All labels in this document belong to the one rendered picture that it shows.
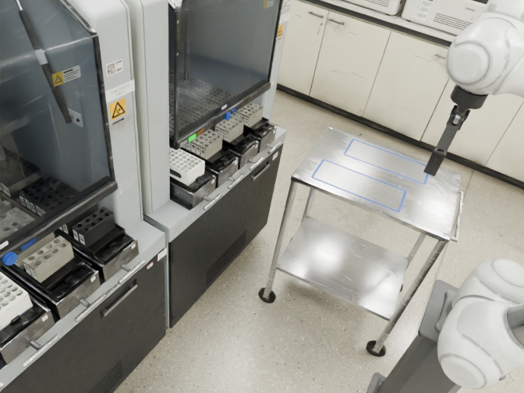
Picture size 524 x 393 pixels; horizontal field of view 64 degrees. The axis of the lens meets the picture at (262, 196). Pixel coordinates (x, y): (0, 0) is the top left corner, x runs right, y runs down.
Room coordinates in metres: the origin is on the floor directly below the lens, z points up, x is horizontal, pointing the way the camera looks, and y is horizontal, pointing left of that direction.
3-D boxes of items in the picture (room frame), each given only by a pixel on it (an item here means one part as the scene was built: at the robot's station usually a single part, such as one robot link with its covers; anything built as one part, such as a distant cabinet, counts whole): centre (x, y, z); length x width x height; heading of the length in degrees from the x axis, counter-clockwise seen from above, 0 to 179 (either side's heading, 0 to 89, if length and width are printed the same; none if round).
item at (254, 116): (1.59, 0.10, 0.85); 0.12 x 0.02 x 0.06; 155
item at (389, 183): (1.38, -0.46, 0.41); 0.67 x 0.46 x 0.82; 71
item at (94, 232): (0.80, 0.45, 0.85); 0.12 x 0.02 x 0.06; 156
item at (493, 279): (0.82, -0.71, 0.87); 0.18 x 0.16 x 0.22; 149
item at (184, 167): (1.21, 0.38, 0.83); 0.30 x 0.10 x 0.06; 65
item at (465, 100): (0.95, -0.43, 1.36); 0.08 x 0.07 x 0.09; 156
